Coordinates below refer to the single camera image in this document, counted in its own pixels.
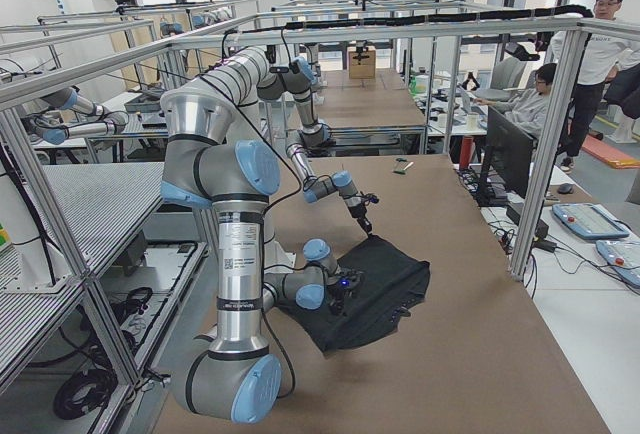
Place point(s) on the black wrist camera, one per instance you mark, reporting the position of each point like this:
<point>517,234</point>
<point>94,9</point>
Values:
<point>368,198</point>
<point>350,280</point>

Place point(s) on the blue white teach pendant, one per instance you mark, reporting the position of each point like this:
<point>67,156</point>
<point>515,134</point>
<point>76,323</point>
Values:
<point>588,221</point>

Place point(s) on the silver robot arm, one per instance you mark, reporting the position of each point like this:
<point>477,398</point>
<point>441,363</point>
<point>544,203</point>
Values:
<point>297,78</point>
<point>232,374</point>

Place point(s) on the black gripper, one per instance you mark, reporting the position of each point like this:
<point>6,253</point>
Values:
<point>337,295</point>
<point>358,211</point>

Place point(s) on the aluminium cage frame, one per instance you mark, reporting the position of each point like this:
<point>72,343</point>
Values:
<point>57,273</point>

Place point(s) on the seated man in grey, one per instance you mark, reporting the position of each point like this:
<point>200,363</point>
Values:
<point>529,109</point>

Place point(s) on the standing person white shirt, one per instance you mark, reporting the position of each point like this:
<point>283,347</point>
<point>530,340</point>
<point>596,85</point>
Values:
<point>601,63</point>

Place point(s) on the black computer monitor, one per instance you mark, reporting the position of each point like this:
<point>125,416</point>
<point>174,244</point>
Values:
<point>506,162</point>

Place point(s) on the cardboard box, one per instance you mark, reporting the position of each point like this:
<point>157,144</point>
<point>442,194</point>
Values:
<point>361,62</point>

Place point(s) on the black printed t-shirt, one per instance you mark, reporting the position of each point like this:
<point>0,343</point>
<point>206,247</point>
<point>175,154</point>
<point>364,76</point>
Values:
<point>392,283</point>

